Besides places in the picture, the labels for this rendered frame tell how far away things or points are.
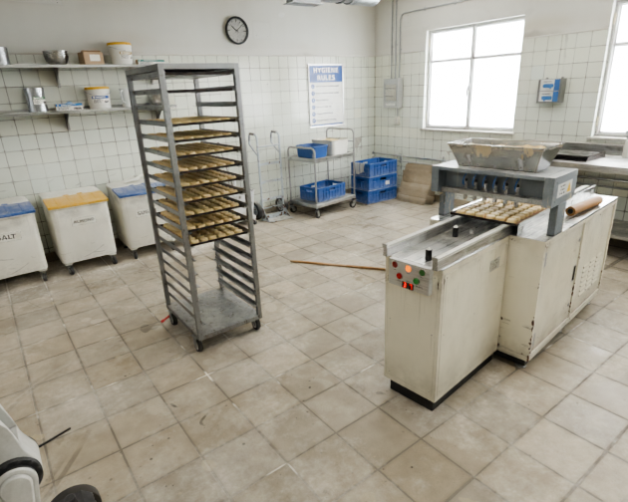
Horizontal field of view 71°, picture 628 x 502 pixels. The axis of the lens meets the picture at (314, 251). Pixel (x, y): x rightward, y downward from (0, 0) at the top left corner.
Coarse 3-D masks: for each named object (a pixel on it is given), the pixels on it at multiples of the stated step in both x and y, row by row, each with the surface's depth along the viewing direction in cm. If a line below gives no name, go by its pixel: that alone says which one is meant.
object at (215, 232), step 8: (168, 224) 315; (224, 224) 308; (176, 232) 297; (192, 232) 294; (200, 232) 295; (208, 232) 293; (216, 232) 291; (224, 232) 294; (232, 232) 290; (240, 232) 293; (192, 240) 277; (200, 240) 279
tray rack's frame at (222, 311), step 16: (176, 64) 239; (192, 64) 244; (208, 64) 249; (224, 64) 255; (128, 80) 282; (144, 160) 300; (144, 176) 304; (160, 256) 324; (160, 272) 328; (224, 288) 362; (176, 304) 338; (208, 304) 336; (224, 304) 335; (240, 304) 333; (192, 320) 313; (208, 320) 312; (224, 320) 311; (240, 320) 310; (192, 336) 298; (208, 336) 295
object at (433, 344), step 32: (416, 256) 222; (480, 256) 227; (448, 288) 211; (480, 288) 236; (416, 320) 224; (448, 320) 219; (480, 320) 246; (416, 352) 230; (448, 352) 227; (480, 352) 256; (416, 384) 236; (448, 384) 236
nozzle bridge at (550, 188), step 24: (432, 168) 273; (456, 168) 261; (480, 168) 255; (552, 168) 245; (576, 168) 243; (456, 192) 269; (480, 192) 257; (528, 192) 242; (552, 192) 225; (552, 216) 238
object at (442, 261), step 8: (576, 192) 311; (504, 224) 245; (488, 232) 233; (496, 232) 237; (504, 232) 244; (472, 240) 223; (480, 240) 226; (488, 240) 232; (456, 248) 213; (464, 248) 215; (472, 248) 222; (480, 248) 228; (440, 256) 204; (448, 256) 206; (456, 256) 212; (464, 256) 217; (440, 264) 203; (448, 264) 208
